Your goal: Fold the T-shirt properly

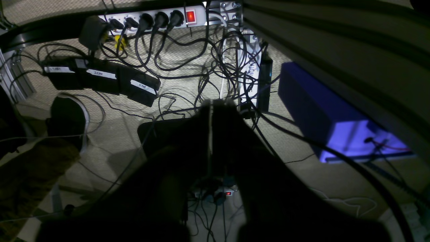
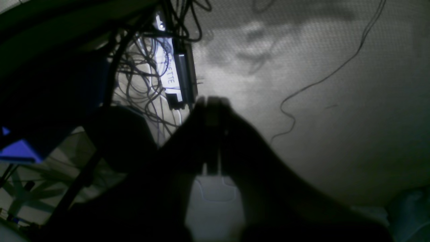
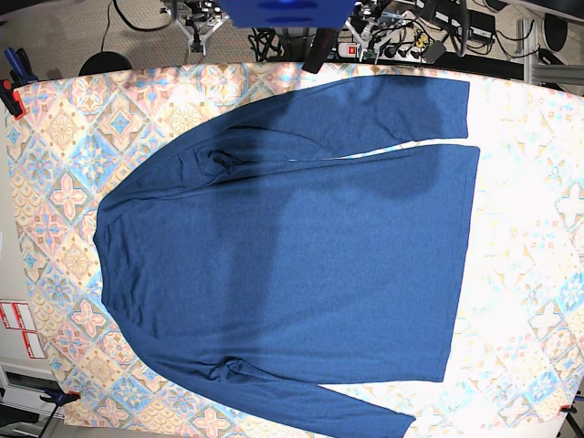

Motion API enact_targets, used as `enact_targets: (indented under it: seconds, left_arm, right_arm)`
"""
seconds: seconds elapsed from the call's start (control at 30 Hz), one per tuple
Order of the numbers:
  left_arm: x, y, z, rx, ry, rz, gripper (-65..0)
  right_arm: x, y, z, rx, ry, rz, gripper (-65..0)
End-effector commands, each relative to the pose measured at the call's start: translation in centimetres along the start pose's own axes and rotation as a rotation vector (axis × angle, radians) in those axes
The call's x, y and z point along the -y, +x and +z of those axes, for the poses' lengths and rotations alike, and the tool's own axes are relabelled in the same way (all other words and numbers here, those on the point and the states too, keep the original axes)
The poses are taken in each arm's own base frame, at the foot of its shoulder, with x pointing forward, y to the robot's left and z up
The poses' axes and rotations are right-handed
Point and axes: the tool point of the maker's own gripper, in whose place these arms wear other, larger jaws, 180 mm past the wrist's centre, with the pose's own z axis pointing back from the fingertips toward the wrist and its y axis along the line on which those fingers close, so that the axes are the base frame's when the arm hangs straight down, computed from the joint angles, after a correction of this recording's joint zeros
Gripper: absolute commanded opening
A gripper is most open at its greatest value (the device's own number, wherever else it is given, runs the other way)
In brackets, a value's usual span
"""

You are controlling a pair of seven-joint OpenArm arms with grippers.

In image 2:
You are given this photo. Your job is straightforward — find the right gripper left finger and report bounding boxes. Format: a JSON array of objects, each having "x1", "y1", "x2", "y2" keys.
[{"x1": 44, "y1": 97, "x2": 206, "y2": 242}]

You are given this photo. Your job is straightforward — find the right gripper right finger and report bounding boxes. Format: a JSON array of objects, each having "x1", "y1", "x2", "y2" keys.
[{"x1": 219, "y1": 97, "x2": 393, "y2": 242}]

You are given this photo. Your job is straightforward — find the white power strip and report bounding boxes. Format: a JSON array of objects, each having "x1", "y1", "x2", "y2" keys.
[{"x1": 153, "y1": 13, "x2": 199, "y2": 111}]

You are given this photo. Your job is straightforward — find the blue box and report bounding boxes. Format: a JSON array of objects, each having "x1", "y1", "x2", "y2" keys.
[{"x1": 0, "y1": 133, "x2": 46, "y2": 164}]

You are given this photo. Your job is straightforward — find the thin black floor cable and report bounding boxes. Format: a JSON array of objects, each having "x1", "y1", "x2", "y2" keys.
[{"x1": 270, "y1": 0, "x2": 387, "y2": 143}]

